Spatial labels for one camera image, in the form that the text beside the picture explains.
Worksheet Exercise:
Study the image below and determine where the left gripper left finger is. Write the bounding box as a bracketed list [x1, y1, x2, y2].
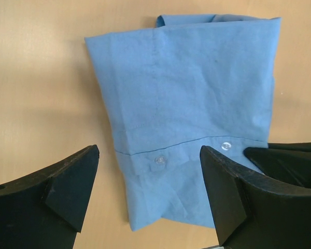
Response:
[0, 145, 100, 248]

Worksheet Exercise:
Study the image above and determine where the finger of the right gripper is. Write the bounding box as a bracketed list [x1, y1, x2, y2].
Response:
[244, 142, 311, 189]

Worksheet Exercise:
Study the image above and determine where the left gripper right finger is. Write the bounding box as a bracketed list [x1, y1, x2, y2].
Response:
[200, 146, 311, 248]

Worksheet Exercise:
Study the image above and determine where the blue long sleeve shirt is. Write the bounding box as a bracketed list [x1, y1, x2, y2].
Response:
[85, 14, 281, 231]

